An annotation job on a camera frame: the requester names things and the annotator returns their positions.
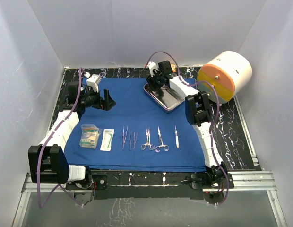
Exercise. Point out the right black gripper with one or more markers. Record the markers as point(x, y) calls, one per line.
point(151, 80)

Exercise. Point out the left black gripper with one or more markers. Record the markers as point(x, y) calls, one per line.
point(108, 102)

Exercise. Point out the metal instrument tray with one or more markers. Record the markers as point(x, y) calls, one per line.
point(165, 97)

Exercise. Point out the white suture packet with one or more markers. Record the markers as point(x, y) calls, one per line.
point(106, 144)

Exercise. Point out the green packaged surgical supplies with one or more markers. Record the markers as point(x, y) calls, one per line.
point(95, 142)

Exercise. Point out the glove packet teal orange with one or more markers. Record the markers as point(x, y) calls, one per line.
point(89, 136)

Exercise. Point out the blue surgical drape cloth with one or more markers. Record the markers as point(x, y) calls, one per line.
point(145, 137)

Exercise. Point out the steel scalpel handle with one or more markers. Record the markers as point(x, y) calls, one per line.
point(176, 138)

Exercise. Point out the steel hemostat clamp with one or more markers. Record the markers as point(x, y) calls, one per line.
point(148, 143)

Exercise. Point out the steel surgical scissors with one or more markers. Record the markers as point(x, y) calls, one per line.
point(161, 143)

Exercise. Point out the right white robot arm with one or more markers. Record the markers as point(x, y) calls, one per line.
point(198, 113)

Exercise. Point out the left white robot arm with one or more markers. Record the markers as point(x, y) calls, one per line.
point(47, 161)

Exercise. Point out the small orange circuit board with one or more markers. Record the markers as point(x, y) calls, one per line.
point(174, 68)

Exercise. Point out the white cylindrical drawer container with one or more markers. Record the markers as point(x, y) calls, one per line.
point(227, 74)

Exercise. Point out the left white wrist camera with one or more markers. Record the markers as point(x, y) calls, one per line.
point(93, 81)

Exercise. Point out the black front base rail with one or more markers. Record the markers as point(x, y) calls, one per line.
point(140, 184)

